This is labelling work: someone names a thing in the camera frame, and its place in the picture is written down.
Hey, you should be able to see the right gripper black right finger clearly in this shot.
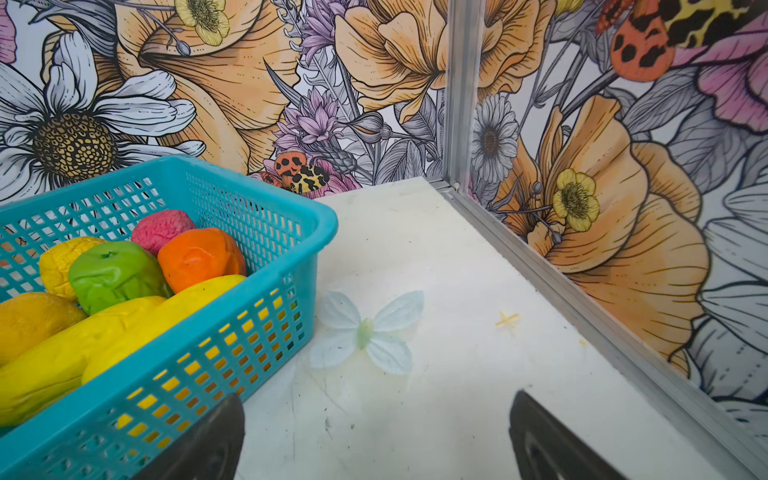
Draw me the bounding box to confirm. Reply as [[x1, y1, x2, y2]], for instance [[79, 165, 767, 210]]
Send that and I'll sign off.
[[509, 389, 625, 480]]

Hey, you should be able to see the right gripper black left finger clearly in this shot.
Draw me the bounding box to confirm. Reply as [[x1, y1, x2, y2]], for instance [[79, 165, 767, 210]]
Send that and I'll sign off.
[[134, 394, 245, 480]]

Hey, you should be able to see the yellow toy banana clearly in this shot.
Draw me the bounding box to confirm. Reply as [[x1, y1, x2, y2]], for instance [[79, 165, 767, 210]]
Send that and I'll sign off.
[[81, 275, 246, 384]]

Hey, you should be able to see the yellow toy mango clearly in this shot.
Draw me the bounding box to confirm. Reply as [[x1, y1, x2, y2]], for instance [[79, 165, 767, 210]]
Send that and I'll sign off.
[[1, 296, 165, 428]]

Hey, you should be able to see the orange toy fruit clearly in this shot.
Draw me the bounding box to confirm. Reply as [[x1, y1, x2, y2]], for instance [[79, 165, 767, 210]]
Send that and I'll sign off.
[[157, 228, 247, 293]]

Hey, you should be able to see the green toy fruit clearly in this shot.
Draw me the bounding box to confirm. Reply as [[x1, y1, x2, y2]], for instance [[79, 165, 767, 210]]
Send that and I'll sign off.
[[68, 241, 173, 315]]

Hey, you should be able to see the pink red toy fruit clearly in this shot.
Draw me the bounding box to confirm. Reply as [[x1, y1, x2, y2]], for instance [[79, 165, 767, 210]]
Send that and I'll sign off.
[[131, 210, 196, 256]]

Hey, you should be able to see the yellow toy fruit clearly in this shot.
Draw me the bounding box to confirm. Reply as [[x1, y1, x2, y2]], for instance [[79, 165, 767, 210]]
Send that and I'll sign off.
[[1, 292, 87, 366]]

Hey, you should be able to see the yellow toy lemon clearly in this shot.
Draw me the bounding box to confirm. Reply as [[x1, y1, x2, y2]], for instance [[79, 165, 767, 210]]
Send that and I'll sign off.
[[39, 237, 105, 302]]

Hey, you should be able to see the teal plastic basket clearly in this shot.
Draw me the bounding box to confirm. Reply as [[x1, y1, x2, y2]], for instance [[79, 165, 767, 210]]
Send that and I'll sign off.
[[1, 156, 338, 479]]

